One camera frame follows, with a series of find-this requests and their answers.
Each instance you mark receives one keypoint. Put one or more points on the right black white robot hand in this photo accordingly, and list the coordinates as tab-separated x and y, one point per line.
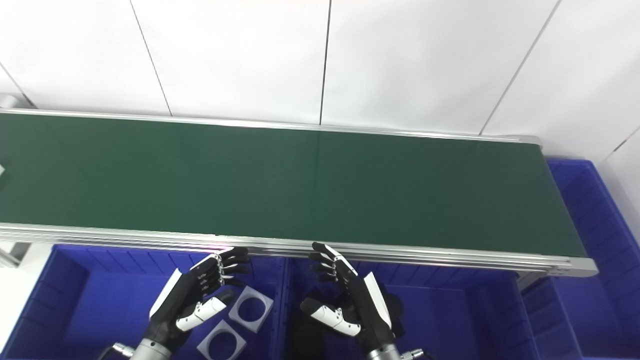
360	305

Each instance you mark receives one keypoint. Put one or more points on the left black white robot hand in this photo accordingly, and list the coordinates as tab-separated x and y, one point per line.
185	295

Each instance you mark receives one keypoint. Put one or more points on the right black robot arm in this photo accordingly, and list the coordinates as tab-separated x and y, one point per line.
384	353

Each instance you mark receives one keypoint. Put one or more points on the black round part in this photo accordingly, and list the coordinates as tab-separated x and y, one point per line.
310	342

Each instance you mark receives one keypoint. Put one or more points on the blue bin with white parts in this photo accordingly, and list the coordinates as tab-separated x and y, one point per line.
100	300

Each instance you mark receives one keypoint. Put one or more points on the blue bin with black parts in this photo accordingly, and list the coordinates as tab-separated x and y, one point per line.
450	320

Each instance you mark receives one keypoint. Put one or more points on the green conveyor belt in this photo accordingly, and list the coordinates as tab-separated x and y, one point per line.
300	190

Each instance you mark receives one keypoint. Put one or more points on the aluminium conveyor support leg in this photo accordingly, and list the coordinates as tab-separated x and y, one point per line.
12	252

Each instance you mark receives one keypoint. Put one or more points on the empty blue plastic bin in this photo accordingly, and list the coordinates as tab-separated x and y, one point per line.
600	260

